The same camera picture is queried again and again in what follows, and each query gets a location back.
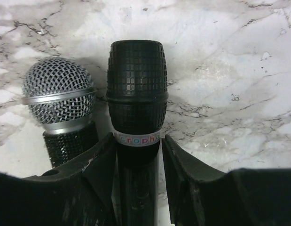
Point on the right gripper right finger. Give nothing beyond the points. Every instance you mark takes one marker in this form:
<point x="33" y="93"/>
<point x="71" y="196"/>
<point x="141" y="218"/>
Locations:
<point x="200" y="195"/>

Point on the black microphone silver grille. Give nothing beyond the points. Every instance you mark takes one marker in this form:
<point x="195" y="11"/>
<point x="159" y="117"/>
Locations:
<point x="60" y="95"/>

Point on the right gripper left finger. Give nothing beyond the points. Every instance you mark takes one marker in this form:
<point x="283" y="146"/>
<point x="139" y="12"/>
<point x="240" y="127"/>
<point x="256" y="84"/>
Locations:
<point x="77" y="193"/>

